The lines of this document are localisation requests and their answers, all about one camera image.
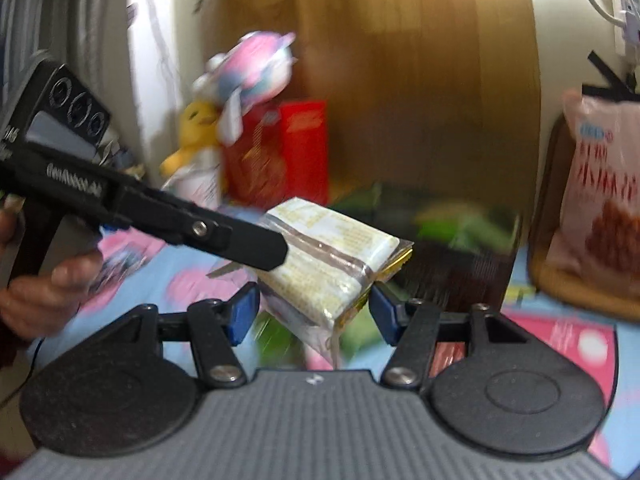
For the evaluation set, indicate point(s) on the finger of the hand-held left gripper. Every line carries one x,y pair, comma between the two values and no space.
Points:
220,237

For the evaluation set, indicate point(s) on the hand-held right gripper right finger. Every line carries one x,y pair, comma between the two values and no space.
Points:
382,316

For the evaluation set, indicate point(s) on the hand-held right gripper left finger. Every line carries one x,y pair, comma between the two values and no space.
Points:
243,316

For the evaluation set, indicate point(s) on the green snack packet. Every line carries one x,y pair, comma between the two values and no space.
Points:
450,220
272,337

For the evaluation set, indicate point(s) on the white yellow snack packet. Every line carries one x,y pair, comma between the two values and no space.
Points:
330,255

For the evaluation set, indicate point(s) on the dark cardboard box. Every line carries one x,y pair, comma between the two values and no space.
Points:
450,255

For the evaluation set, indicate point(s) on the person's left hand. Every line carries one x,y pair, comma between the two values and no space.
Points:
45,292

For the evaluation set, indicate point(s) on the white plastic bag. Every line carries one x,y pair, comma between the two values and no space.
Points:
197,185

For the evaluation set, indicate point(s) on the blue cartoon pig bed sheet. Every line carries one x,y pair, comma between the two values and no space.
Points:
165,270

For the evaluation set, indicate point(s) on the red gift bag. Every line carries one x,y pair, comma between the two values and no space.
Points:
280,155

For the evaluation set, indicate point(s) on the small colourful packet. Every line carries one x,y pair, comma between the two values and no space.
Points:
120,262

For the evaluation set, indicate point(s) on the yellow duck plush toy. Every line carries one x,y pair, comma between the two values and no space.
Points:
195,132

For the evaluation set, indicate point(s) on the pink plush toy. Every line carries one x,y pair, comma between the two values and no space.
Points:
252,72

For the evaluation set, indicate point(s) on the wooden headboard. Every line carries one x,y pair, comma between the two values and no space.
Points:
390,85

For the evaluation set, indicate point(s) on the pink snack bag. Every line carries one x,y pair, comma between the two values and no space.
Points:
595,195

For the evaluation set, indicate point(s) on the white power strip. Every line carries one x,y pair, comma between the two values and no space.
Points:
622,7

